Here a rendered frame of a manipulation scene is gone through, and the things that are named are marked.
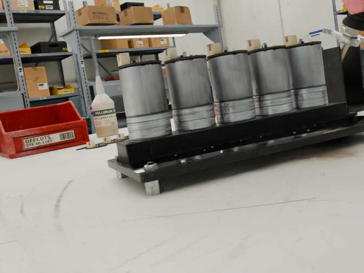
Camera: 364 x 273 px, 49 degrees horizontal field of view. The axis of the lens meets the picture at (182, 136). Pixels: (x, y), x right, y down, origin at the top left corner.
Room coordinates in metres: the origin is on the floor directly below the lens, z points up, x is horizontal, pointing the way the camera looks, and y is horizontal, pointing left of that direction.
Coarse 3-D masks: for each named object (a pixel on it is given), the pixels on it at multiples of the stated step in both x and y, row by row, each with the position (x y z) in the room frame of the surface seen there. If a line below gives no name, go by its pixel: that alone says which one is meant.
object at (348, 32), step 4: (348, 28) 0.40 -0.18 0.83; (344, 32) 0.41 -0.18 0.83; (348, 32) 0.40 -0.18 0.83; (352, 32) 0.40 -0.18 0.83; (356, 32) 0.40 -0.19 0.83; (348, 36) 0.40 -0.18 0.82; (352, 36) 0.40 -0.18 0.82; (356, 36) 0.40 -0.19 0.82; (344, 44) 0.41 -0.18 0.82; (340, 48) 0.42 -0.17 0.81; (344, 48) 0.41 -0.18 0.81; (344, 52) 0.41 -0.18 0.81
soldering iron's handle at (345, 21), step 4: (348, 12) 0.40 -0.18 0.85; (360, 12) 0.39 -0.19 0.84; (348, 16) 0.40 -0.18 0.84; (352, 16) 0.39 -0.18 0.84; (356, 16) 0.39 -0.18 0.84; (360, 16) 0.39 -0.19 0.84; (344, 20) 0.40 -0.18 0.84; (348, 20) 0.40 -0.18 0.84; (352, 20) 0.39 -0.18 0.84; (356, 20) 0.39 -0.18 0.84; (360, 20) 0.39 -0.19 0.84; (344, 24) 0.40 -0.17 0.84; (348, 24) 0.40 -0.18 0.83; (352, 24) 0.39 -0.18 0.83; (356, 24) 0.39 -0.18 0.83; (360, 24) 0.39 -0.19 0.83; (352, 28) 0.39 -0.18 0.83; (356, 28) 0.39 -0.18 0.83; (360, 28) 0.39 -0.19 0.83
